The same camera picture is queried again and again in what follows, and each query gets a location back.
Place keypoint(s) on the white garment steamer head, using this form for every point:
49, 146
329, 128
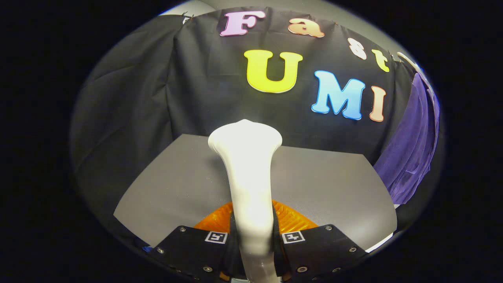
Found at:
249, 177

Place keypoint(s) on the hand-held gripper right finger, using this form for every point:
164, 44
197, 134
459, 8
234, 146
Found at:
318, 251

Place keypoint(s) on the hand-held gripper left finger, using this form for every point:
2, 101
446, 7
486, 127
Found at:
192, 251

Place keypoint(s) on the grey cabinet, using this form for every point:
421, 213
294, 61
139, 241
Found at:
322, 188

